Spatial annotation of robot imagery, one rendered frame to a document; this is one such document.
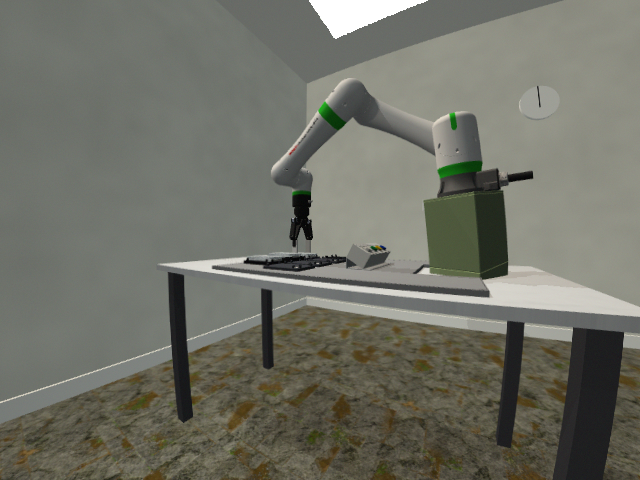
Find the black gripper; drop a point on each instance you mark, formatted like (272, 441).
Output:
(301, 220)

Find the cream button panel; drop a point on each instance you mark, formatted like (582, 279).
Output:
(362, 257)

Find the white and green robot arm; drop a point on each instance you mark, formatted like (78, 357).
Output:
(456, 143)

